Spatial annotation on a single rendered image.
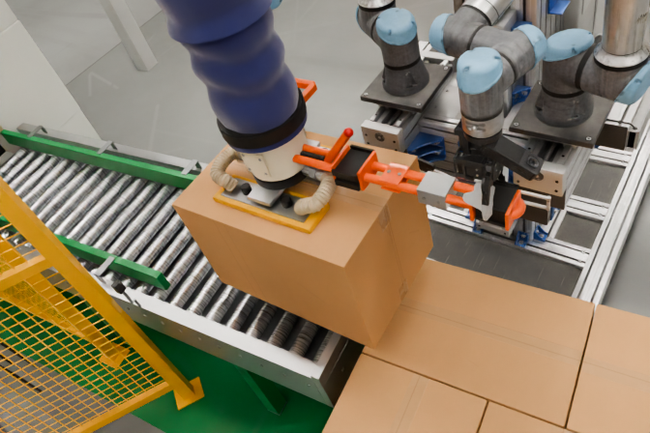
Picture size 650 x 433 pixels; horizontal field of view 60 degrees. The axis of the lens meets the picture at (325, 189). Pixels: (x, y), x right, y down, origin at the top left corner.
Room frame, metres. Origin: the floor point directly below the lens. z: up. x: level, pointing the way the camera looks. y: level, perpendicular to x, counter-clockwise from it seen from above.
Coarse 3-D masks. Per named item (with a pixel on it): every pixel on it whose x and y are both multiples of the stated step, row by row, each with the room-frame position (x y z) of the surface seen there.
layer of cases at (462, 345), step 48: (432, 288) 1.04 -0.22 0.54; (480, 288) 0.98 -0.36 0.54; (528, 288) 0.93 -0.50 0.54; (384, 336) 0.93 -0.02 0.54; (432, 336) 0.88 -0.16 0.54; (480, 336) 0.83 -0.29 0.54; (528, 336) 0.78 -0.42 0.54; (576, 336) 0.73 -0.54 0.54; (624, 336) 0.68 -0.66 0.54; (384, 384) 0.79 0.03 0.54; (432, 384) 0.74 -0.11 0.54; (480, 384) 0.69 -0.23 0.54; (528, 384) 0.65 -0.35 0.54; (576, 384) 0.61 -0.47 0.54; (624, 384) 0.56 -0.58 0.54; (336, 432) 0.70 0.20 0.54; (384, 432) 0.65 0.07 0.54; (432, 432) 0.61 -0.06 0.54; (480, 432) 0.57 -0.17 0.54; (528, 432) 0.53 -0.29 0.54; (576, 432) 0.49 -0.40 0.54; (624, 432) 0.45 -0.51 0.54
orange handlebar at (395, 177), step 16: (304, 80) 1.43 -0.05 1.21; (304, 96) 1.35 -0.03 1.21; (304, 144) 1.14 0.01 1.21; (304, 160) 1.08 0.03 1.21; (320, 160) 1.06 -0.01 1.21; (368, 176) 0.95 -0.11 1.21; (384, 176) 0.93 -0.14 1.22; (400, 176) 0.91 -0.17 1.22; (416, 176) 0.90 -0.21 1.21; (416, 192) 0.86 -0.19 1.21; (464, 192) 0.81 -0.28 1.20
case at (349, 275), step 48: (192, 192) 1.28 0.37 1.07; (336, 192) 1.08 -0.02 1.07; (384, 192) 1.02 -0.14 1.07; (240, 240) 1.09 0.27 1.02; (288, 240) 0.97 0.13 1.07; (336, 240) 0.92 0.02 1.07; (384, 240) 0.95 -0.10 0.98; (240, 288) 1.19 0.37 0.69; (288, 288) 1.01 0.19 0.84; (336, 288) 0.87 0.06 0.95; (384, 288) 0.91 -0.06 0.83
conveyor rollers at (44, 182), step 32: (32, 160) 2.63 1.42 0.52; (64, 160) 2.49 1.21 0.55; (32, 192) 2.32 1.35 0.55; (64, 192) 2.23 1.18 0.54; (96, 192) 2.15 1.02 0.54; (128, 192) 2.07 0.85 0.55; (160, 192) 1.98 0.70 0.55; (64, 224) 2.00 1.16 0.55; (96, 224) 1.92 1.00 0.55; (160, 224) 1.80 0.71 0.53; (128, 256) 1.67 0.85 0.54; (192, 256) 1.55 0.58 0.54; (160, 288) 1.44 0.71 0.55; (192, 288) 1.40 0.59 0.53; (256, 320) 1.15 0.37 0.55; (288, 320) 1.11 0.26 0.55; (320, 352) 0.96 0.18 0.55
